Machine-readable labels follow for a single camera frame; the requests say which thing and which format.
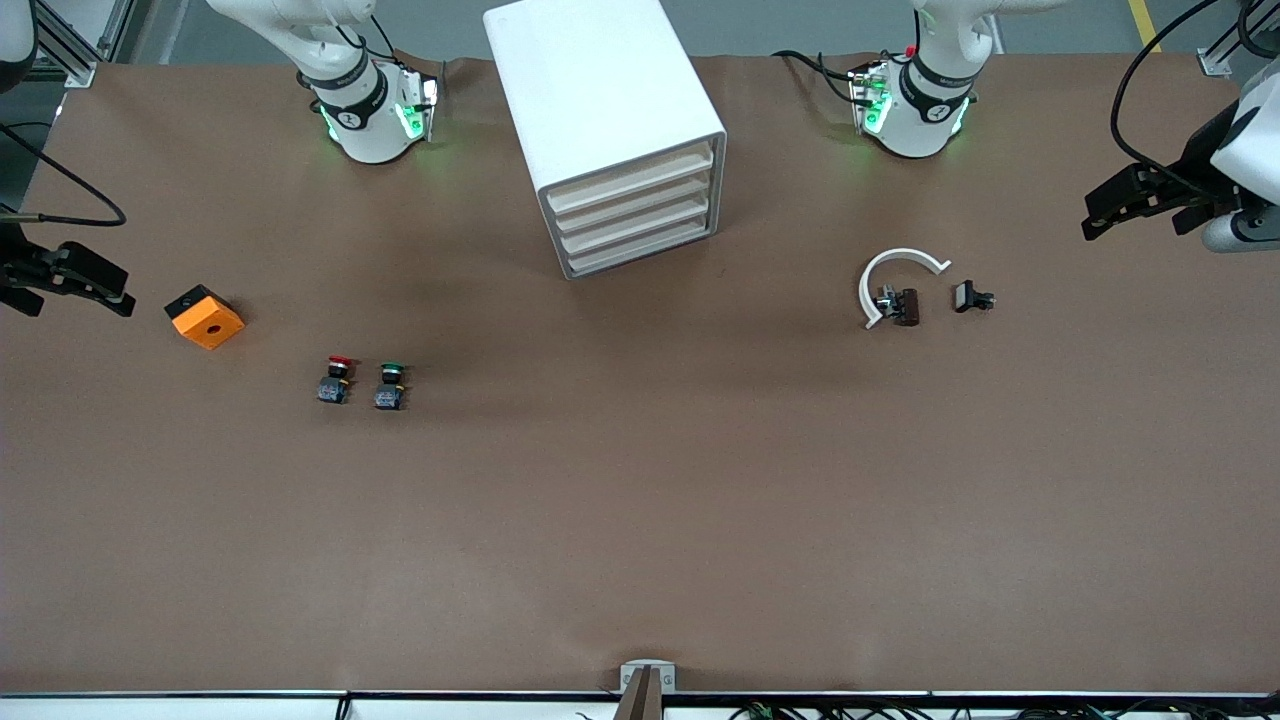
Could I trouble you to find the red push button switch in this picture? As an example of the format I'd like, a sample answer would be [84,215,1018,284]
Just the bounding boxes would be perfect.
[317,354,355,406]

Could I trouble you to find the dark brown contact block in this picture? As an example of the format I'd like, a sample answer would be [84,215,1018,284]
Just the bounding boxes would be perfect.
[875,285,921,328]

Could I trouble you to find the brown table cover mat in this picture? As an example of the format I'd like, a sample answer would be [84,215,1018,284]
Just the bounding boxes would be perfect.
[0,52,1280,698]

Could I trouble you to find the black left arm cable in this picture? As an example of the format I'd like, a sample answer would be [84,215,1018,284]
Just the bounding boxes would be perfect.
[1109,0,1226,187]

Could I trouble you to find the orange button enclosure box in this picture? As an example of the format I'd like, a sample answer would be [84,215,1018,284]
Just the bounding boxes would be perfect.
[164,285,246,351]

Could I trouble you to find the aluminium frame post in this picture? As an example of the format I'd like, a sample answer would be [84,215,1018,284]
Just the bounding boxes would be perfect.
[30,0,137,89]
[1196,0,1280,77]

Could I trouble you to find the white curved plastic ring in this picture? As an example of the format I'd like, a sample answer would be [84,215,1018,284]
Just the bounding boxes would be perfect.
[859,248,952,330]

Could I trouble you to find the black base cable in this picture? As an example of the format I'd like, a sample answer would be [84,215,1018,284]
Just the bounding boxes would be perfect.
[772,49,873,107]

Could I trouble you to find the white table edge rail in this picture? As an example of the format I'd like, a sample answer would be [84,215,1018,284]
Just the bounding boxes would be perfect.
[0,690,1280,720]

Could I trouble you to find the black cable bundle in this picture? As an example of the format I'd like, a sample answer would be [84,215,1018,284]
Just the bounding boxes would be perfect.
[730,700,1280,720]

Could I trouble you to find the grey metal table bracket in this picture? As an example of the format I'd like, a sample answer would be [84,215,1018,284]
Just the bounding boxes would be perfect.
[619,660,677,720]

